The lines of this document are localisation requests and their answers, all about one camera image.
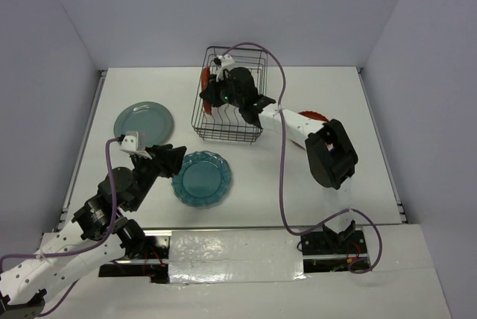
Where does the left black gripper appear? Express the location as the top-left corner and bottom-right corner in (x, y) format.
(129, 144), (188, 211)

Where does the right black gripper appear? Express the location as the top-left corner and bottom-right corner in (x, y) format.
(200, 71), (244, 108)

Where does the red plate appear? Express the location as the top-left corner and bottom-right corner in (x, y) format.
(200, 67), (212, 115)

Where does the teal embossed plate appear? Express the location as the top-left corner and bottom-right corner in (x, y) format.
(171, 151), (233, 208)

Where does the light green plate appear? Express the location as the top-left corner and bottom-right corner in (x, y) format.
(113, 101), (174, 147)

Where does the small orange scalloped plate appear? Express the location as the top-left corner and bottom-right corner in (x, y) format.
(290, 110), (331, 151)

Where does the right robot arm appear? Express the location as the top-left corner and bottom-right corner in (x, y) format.
(199, 67), (358, 253)

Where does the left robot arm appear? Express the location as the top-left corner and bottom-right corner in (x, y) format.
(1, 139), (187, 318)

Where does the silver foil cover panel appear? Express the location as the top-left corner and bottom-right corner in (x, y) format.
(168, 230), (306, 284)

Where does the wire dish rack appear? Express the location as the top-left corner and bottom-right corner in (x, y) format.
(191, 46), (268, 143)

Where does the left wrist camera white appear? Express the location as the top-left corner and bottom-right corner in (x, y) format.
(117, 130), (152, 160)

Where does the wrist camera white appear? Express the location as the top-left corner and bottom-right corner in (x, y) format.
(211, 54), (236, 80)
(117, 130), (152, 160)

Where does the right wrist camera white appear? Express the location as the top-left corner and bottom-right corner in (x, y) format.
(211, 54), (236, 80)

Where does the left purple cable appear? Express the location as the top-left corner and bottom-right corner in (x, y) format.
(0, 136), (126, 316)

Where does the purple cable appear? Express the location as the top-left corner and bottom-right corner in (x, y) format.
(219, 41), (385, 274)
(0, 136), (126, 316)

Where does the black mounting rail base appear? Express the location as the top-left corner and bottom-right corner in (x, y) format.
(98, 230), (370, 285)

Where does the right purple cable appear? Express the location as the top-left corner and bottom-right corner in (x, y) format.
(219, 41), (385, 274)

